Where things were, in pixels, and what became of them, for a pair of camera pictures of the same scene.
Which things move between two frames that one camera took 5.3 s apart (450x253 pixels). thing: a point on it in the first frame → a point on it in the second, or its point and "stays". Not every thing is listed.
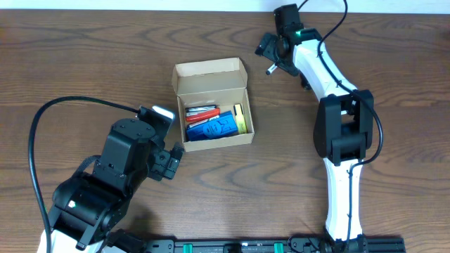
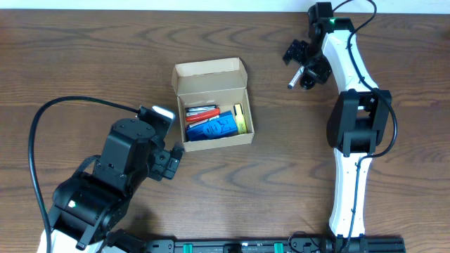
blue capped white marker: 190,125 stays
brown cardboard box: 211,83 stays
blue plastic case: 225,124 stays
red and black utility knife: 196,112 stays
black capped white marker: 271,69 → 296,77
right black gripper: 275,53 → 302,57
